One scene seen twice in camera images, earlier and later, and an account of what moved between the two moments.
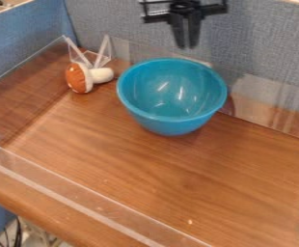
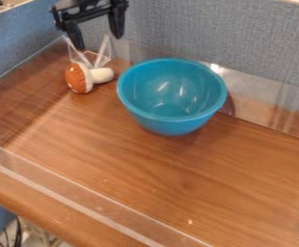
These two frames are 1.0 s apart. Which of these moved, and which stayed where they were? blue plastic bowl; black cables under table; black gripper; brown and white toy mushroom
Moved: black gripper
Stayed: blue plastic bowl; black cables under table; brown and white toy mushroom
